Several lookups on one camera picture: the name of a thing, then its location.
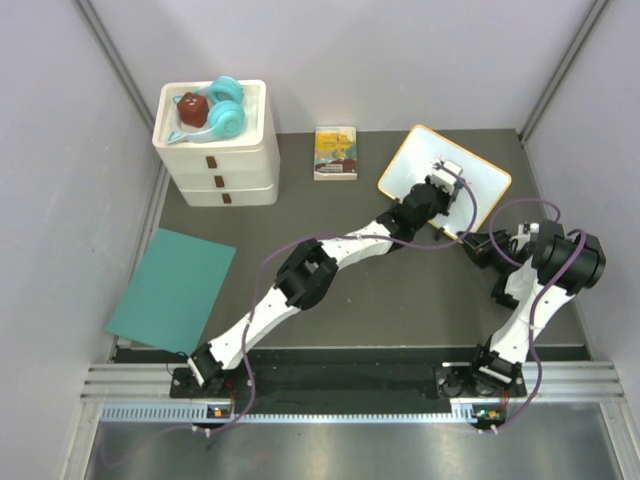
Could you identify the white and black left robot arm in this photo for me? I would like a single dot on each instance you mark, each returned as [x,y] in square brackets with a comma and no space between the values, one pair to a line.
[305,277]

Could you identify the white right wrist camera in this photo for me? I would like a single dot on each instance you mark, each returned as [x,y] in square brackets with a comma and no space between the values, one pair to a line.
[526,232]

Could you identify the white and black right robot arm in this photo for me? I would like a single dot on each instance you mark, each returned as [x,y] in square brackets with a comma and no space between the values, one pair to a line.
[548,268]

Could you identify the white three-drawer storage unit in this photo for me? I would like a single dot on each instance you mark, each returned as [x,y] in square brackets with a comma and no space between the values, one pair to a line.
[239,171]

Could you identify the dark red plush cube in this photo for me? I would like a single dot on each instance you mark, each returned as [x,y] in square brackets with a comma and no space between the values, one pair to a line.
[193,109]

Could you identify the yellow illustrated book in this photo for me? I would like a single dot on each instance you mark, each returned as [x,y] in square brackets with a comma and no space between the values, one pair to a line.
[335,153]

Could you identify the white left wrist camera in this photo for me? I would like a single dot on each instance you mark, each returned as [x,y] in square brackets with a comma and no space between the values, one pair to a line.
[445,174]

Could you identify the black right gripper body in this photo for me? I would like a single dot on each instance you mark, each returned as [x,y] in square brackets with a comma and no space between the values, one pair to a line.
[486,254]

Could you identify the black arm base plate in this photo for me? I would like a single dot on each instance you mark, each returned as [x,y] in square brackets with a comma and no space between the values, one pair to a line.
[289,382]

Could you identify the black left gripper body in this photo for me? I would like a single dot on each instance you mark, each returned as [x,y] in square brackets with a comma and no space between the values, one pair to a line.
[437,205]

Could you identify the teal cat-ear headphones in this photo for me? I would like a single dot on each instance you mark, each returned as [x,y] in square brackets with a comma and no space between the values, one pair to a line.
[226,117]

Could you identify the whiteboard with orange frame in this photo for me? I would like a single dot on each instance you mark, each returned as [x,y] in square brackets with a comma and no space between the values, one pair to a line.
[415,159]

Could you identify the teal paper sheet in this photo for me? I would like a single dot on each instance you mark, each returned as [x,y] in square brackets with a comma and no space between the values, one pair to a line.
[167,303]

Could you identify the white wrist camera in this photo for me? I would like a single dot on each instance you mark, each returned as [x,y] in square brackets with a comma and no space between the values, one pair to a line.
[445,174]
[526,232]

